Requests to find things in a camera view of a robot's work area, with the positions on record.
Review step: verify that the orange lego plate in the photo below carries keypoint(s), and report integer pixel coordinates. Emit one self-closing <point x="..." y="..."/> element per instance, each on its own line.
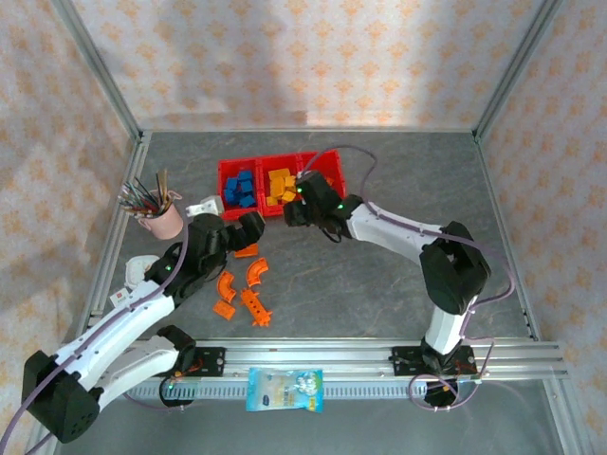
<point x="224" y="309"/>
<point x="247" y="251"/>

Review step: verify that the yellow small lego brick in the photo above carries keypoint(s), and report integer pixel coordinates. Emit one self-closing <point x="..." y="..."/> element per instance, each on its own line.
<point x="288" y="195"/>
<point x="288" y="183"/>

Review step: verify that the orange small lego brick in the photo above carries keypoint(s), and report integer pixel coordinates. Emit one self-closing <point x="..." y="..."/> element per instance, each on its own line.
<point x="328" y="180"/>

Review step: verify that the blue lego brick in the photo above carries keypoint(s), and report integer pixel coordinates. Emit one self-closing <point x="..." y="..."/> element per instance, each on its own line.
<point x="248" y="202"/>
<point x="236" y="201"/>
<point x="232" y="184"/>
<point x="247" y="187"/>
<point x="245" y="176"/>
<point x="228" y="195"/>

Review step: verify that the yellow lego plate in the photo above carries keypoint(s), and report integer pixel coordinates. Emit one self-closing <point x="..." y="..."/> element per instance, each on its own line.
<point x="271" y="201"/>

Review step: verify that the yellow long lego brick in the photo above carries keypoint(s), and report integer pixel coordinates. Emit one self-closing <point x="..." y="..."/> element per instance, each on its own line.
<point x="274" y="186"/>
<point x="280" y="174"/>
<point x="277" y="193"/>

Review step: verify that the orange curved lego piece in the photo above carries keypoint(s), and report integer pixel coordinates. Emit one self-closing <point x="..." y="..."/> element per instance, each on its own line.
<point x="257" y="270"/>
<point x="224" y="284"/>

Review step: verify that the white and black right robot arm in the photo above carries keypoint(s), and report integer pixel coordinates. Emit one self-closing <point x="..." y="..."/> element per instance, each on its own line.
<point x="393" y="232"/>

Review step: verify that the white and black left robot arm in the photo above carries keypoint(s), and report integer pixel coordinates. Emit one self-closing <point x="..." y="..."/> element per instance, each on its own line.
<point x="118" y="322"/>

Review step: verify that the red plastic bin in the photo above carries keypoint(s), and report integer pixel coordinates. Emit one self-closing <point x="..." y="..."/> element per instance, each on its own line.
<point x="237" y="213"/>
<point x="263" y="166"/>
<point x="334" y="166"/>

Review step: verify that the pink cup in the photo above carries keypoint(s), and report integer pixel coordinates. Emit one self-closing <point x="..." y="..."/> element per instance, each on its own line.
<point x="166" y="220"/>

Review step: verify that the white plastic device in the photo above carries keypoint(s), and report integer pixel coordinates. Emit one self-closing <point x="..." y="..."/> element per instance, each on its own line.
<point x="137" y="267"/>

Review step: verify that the orange long holed lego beam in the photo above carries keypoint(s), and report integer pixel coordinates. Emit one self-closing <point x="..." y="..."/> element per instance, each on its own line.
<point x="255" y="308"/>

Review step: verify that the bundle of coloured pencils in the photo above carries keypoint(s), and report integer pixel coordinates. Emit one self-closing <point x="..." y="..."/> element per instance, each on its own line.
<point x="142" y="199"/>

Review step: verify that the white tag with red print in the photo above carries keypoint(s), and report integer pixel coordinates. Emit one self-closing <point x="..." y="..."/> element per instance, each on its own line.
<point x="121" y="297"/>

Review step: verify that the blue and white snack bag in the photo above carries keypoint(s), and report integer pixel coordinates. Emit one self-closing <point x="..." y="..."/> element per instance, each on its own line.
<point x="284" y="388"/>

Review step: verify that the aluminium table side rail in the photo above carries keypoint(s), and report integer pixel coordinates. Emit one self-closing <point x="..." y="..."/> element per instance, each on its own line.
<point x="502" y="227"/>
<point x="121" y="213"/>

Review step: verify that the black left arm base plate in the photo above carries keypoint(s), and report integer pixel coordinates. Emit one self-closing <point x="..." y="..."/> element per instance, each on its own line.
<point x="211" y="360"/>

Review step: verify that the aluminium mounting rail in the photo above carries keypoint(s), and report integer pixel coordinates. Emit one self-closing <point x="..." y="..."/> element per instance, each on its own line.
<point x="308" y="358"/>

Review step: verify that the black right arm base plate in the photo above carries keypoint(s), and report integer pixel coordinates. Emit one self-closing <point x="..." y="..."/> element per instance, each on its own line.
<point x="403" y="358"/>

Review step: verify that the aluminium frame post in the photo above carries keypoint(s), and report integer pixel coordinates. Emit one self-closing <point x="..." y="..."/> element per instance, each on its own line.
<point x="517" y="66"/>
<point x="95" y="66"/>

